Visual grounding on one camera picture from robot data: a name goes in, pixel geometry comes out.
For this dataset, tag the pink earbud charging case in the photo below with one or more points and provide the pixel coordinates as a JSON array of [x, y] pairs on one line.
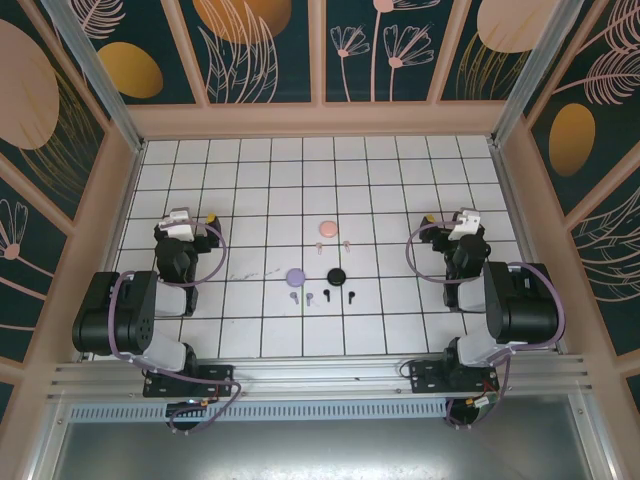
[[328, 228]]

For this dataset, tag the purple earbud charging case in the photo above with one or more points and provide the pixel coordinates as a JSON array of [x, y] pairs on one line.
[[295, 276]]

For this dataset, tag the black earbud charging case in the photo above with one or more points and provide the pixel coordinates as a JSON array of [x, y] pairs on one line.
[[336, 276]]

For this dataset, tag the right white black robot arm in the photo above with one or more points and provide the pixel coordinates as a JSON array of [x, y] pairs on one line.
[[525, 310]]

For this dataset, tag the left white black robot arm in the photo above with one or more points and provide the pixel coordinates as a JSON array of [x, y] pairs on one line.
[[125, 320]]

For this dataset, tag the grey metal sheet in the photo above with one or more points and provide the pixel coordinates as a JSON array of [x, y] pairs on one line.
[[320, 450]]

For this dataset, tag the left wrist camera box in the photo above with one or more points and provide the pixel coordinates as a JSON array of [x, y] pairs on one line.
[[177, 227]]

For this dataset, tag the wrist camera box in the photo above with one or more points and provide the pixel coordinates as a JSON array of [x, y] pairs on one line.
[[465, 224], [177, 227]]

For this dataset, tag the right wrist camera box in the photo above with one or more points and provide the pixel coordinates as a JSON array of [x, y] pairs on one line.
[[465, 224]]

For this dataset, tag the aluminium side rail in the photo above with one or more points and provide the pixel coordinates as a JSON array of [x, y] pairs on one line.
[[512, 200]]

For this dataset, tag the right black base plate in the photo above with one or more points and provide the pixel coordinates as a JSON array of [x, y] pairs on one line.
[[425, 375]]

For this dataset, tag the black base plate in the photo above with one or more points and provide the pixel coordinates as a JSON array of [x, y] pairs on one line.
[[220, 375], [425, 375]]

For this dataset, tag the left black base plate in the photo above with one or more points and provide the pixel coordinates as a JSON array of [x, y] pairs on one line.
[[220, 375]]

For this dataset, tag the aluminium corner post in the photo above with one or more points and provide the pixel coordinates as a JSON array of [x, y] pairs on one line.
[[100, 75], [528, 75]]

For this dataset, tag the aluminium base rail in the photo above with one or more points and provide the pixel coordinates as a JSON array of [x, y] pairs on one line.
[[320, 372]]

